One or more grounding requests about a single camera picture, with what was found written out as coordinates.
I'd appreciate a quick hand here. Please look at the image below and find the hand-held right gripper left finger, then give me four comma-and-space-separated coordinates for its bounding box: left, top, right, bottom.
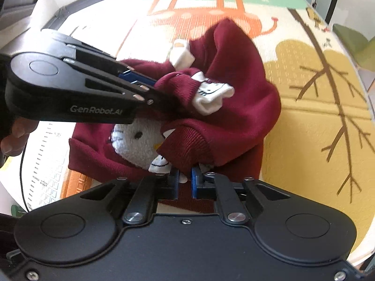
78, 168, 180, 226

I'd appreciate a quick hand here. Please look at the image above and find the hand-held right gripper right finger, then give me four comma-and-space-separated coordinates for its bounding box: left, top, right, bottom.
190, 166, 290, 226

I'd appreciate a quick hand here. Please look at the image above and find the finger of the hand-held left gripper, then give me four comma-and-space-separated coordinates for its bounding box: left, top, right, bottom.
63, 57, 178, 115
66, 41, 139, 79

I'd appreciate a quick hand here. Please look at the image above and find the maroon sweater with white collar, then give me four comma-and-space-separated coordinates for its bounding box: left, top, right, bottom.
68, 18, 282, 214

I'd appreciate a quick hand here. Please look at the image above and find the person's left hand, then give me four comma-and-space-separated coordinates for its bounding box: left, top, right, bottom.
0, 118, 39, 157

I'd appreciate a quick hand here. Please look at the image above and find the printed foam play mat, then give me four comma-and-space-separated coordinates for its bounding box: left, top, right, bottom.
0, 0, 375, 265

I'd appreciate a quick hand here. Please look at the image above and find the green chair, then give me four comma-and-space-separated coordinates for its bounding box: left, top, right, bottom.
332, 23, 375, 71

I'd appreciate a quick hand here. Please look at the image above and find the black cable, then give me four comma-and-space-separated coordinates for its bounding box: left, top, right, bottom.
19, 143, 31, 213

